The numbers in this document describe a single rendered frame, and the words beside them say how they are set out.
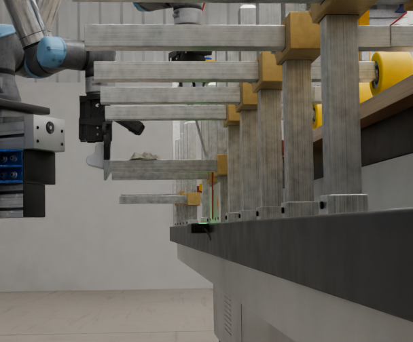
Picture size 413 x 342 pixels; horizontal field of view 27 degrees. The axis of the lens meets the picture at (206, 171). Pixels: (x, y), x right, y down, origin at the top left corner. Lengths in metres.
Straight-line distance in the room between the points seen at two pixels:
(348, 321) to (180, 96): 0.80
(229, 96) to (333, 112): 0.73
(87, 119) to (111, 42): 0.98
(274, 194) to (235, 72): 0.21
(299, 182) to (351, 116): 0.26
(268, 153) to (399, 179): 0.22
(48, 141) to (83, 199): 7.58
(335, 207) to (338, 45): 0.18
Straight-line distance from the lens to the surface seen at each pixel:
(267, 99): 1.44
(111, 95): 1.64
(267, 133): 1.43
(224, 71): 1.40
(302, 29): 1.14
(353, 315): 0.93
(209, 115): 1.89
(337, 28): 0.96
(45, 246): 9.95
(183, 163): 2.13
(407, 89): 1.26
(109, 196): 9.87
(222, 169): 2.10
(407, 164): 1.38
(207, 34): 1.15
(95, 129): 2.12
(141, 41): 1.15
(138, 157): 2.11
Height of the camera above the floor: 0.69
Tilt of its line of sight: 4 degrees up
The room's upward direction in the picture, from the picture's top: 1 degrees counter-clockwise
